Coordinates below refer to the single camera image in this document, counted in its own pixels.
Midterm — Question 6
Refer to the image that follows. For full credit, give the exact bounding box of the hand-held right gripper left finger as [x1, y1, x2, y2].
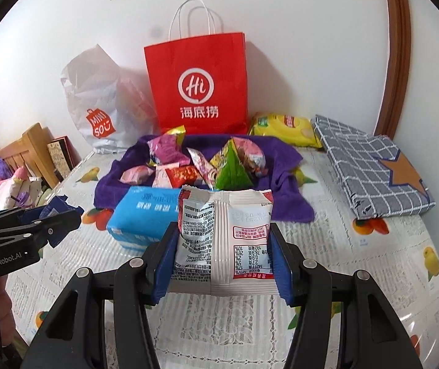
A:
[20, 221, 180, 369]

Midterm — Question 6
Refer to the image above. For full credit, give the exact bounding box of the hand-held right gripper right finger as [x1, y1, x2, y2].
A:
[267, 223, 420, 369]

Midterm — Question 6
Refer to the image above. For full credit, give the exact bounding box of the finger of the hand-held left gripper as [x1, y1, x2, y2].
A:
[0, 205, 84, 236]
[0, 214, 82, 251]

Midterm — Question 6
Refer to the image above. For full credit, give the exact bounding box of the blue snack packet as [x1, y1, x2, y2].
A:
[37, 195, 85, 248]

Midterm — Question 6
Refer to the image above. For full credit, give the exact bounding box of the white red label snack packet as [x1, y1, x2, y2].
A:
[171, 186, 275, 296]

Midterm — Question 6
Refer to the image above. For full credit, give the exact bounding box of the light pink small packet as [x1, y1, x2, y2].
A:
[121, 165, 155, 184]

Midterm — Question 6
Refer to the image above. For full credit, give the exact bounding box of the green snack packet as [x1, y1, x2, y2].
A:
[214, 140, 256, 191]

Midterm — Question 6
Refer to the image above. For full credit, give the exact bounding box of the pink chocolate snack packet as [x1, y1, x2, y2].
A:
[239, 136, 268, 177]

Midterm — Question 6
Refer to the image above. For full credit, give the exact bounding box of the striped cartoon pillow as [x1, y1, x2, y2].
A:
[0, 179, 24, 216]

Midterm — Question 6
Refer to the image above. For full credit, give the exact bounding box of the pink plush toy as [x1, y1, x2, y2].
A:
[10, 165, 38, 204]

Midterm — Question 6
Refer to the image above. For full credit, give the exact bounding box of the blue tissue pack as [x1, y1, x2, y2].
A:
[106, 185, 184, 252]

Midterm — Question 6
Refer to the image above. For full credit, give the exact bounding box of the purple towel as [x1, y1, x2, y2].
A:
[93, 134, 316, 224]

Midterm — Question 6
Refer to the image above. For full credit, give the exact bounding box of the fruit print lace cover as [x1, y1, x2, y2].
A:
[4, 148, 439, 369]

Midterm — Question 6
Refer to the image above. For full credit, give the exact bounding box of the patterned book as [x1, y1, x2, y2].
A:
[46, 136, 82, 181]

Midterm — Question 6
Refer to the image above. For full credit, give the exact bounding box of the wooden headboard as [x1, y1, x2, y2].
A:
[0, 123, 64, 189]

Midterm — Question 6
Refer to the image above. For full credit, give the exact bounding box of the folded grey checked cloth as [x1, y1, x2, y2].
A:
[311, 114, 435, 220]

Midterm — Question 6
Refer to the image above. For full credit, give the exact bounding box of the yellow chips bag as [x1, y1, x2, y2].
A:
[248, 112, 322, 149]

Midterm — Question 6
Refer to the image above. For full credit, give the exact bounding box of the white plastic bag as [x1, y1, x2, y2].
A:
[60, 44, 162, 155]

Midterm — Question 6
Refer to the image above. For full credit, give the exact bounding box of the red paper bag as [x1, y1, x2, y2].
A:
[144, 0, 249, 136]

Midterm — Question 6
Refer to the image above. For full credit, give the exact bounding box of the brown wooden door frame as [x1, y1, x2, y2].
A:
[375, 0, 412, 143]

